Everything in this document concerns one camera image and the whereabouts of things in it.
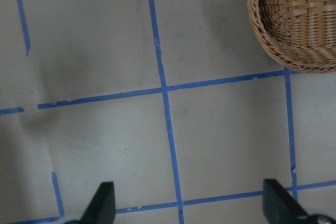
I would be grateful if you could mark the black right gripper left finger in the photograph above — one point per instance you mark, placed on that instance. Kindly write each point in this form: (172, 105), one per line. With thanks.
(101, 209)

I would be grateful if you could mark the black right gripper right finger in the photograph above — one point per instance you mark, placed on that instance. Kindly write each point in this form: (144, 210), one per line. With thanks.
(280, 207)

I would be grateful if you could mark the woven wicker basket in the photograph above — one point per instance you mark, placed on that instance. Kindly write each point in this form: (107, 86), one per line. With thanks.
(298, 34)

